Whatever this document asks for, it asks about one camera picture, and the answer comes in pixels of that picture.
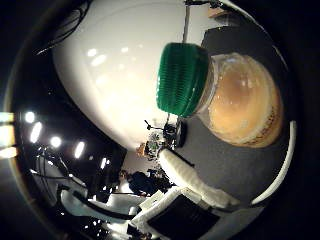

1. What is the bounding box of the green capped bottle amber liquid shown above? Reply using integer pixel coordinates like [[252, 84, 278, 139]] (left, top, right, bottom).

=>
[[155, 42, 285, 149]]

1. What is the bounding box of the person in dark blue clothes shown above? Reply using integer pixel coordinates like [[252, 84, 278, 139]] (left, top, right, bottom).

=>
[[126, 169, 168, 198]]

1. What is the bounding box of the brown cardboard box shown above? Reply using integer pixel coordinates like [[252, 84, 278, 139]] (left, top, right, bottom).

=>
[[136, 143, 149, 158]]

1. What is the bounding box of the green potted plant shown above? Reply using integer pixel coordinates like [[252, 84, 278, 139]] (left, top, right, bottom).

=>
[[147, 131, 163, 152]]

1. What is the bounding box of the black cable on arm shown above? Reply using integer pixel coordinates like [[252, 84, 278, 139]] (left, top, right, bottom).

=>
[[55, 183, 138, 222]]

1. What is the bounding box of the black overhead cable loop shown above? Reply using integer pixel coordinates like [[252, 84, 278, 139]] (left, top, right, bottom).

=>
[[33, 0, 93, 57]]

